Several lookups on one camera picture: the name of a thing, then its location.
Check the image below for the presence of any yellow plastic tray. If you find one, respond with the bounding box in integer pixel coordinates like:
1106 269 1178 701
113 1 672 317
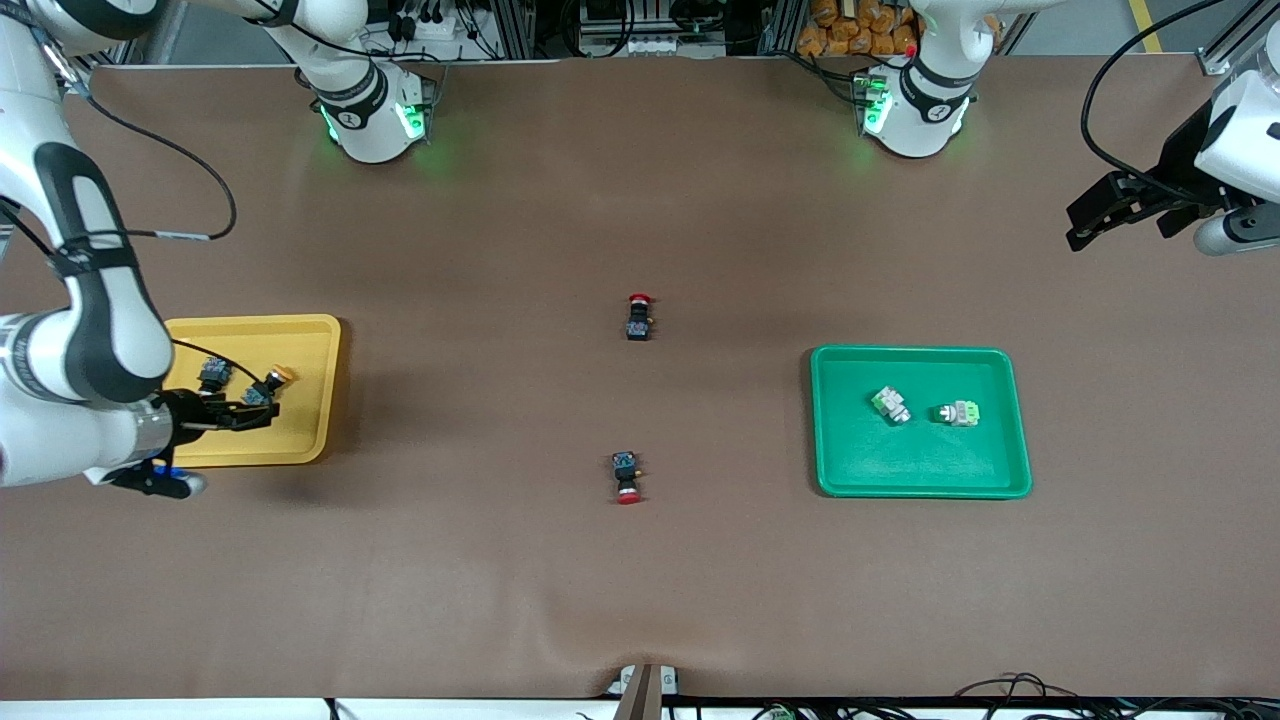
160 314 343 469

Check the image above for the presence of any pile of orange bread rolls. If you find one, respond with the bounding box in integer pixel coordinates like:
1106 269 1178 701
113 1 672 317
797 0 919 58

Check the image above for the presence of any green plastic tray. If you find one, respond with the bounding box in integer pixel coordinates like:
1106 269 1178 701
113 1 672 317
809 344 1033 500

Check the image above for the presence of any brown table mat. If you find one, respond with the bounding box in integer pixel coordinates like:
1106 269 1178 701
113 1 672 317
0 55 1280 701

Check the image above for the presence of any white power strip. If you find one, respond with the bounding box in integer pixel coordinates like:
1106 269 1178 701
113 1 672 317
598 34 723 58

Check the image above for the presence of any metal table clamp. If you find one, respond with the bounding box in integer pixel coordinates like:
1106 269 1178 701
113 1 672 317
605 663 681 720

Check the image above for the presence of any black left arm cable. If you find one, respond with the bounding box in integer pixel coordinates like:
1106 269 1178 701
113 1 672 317
1080 0 1231 211

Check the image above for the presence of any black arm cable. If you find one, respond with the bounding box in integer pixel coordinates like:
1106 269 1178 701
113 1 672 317
40 60 239 263
1080 0 1231 211

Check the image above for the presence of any aluminium frame profile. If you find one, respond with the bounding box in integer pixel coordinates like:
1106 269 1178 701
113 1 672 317
1198 0 1280 77

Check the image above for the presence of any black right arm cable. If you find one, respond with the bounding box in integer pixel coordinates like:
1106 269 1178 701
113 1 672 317
40 60 239 263

